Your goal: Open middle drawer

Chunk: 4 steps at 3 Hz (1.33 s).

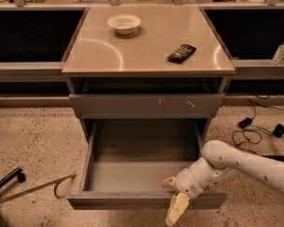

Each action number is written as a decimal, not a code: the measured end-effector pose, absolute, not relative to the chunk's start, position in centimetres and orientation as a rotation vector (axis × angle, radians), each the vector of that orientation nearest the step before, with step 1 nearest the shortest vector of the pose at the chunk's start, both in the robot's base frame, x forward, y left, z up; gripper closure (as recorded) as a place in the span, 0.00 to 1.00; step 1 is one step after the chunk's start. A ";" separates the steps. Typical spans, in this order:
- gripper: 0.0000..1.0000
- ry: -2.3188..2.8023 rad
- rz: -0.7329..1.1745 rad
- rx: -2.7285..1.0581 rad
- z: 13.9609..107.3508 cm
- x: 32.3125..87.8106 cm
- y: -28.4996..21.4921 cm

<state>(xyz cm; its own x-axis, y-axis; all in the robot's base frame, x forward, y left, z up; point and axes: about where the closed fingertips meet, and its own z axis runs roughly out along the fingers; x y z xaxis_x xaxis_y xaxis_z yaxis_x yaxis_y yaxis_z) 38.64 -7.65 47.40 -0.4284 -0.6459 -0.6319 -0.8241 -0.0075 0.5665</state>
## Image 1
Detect grey top drawer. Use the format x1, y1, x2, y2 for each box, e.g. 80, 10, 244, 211
69, 94, 224, 119

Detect metal stand leg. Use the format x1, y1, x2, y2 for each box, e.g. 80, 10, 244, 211
0, 173, 76, 204

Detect clear plastic bottle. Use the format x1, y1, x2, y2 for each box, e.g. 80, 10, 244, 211
272, 42, 284, 65

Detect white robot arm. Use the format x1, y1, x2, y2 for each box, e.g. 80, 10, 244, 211
162, 140, 284, 227

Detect black caster leg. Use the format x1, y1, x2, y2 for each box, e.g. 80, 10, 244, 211
0, 166, 26, 189

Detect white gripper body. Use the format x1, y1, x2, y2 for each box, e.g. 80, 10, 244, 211
174, 157, 217, 199

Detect grey drawer cabinet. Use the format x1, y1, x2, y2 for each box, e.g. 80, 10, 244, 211
62, 5, 235, 135

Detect black snack bar wrapper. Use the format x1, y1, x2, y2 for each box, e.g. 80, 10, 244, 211
167, 44, 196, 63

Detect black power adapter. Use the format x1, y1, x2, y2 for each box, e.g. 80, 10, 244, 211
239, 117, 253, 129

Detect white bowl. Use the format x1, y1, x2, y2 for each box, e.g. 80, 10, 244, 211
107, 14, 141, 35

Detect black floor cable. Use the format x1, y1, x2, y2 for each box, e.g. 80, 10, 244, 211
232, 93, 284, 156

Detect grey drawer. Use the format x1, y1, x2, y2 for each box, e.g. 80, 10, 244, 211
66, 119, 228, 212
69, 94, 224, 119

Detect black chair base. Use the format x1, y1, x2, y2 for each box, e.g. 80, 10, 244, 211
263, 124, 284, 162

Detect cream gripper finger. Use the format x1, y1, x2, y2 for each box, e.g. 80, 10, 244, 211
161, 176, 177, 191
166, 193, 189, 227

